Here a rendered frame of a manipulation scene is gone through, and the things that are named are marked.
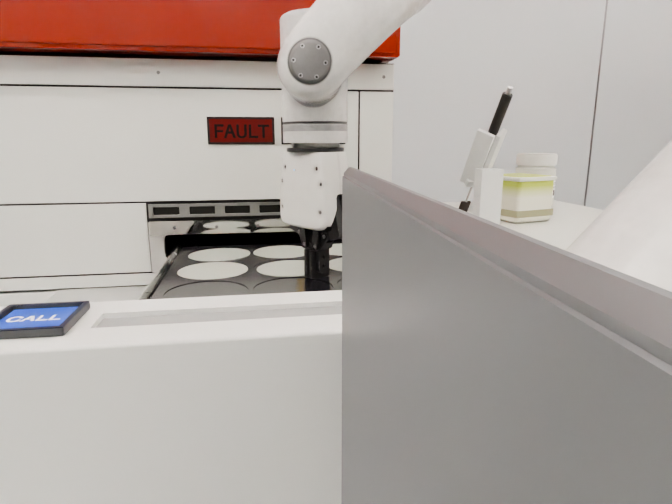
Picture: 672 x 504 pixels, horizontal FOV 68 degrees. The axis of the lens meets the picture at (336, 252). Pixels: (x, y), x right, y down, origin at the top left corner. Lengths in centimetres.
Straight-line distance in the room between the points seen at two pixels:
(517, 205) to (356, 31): 35
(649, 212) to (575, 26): 278
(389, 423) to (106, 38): 83
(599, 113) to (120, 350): 283
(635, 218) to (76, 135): 90
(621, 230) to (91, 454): 33
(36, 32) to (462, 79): 204
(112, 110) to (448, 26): 195
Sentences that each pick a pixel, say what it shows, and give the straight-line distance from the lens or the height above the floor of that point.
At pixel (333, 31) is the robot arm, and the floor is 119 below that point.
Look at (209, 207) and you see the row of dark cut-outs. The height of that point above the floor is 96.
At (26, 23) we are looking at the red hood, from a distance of 96.
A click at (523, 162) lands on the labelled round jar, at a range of 97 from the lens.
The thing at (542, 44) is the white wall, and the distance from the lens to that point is 284.
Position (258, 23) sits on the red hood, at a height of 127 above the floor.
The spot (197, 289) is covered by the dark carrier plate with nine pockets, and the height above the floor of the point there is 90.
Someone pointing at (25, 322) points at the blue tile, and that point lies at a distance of 40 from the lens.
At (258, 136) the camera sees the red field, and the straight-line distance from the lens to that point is 93.
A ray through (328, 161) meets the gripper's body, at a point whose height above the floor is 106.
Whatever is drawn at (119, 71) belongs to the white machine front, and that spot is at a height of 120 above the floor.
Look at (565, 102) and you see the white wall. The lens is 290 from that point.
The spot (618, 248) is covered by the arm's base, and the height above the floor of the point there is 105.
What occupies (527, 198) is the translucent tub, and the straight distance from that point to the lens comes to 78.
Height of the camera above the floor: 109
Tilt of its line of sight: 13 degrees down
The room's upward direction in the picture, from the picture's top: straight up
